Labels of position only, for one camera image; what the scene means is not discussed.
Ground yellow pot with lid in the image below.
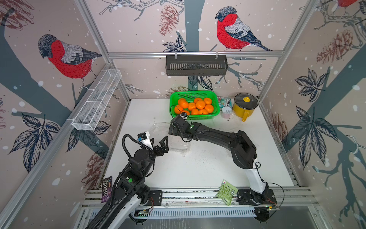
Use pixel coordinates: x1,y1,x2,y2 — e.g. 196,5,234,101
233,93,259,122

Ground black wire shelf basket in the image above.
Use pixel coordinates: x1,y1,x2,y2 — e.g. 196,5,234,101
165,55,228,76

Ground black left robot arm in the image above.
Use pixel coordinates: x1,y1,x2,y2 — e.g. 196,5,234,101
86,132,169,229

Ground green plastic basket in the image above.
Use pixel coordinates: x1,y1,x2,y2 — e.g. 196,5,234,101
169,91,220,120

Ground green snack packet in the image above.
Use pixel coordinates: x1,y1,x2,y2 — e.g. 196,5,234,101
218,96,233,107

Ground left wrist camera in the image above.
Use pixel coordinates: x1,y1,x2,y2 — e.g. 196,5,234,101
138,131,153,150

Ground brown candy bag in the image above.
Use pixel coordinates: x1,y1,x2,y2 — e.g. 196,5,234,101
101,176,112,203

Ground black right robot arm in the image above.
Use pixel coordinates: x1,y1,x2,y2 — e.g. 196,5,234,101
169,116,278,206

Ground green sachet on rail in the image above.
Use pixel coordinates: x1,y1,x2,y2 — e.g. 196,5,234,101
215,179,238,206

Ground white wire wall basket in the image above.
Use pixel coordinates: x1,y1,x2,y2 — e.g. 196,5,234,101
72,69,122,131

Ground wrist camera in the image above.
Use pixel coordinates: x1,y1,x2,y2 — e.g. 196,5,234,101
138,131,153,150
180,112,188,120

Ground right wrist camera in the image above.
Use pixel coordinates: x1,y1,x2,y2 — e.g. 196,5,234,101
180,112,188,120

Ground clear plastic clamshell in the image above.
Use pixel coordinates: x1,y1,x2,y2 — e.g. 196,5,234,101
149,122,191,155
213,118,245,133

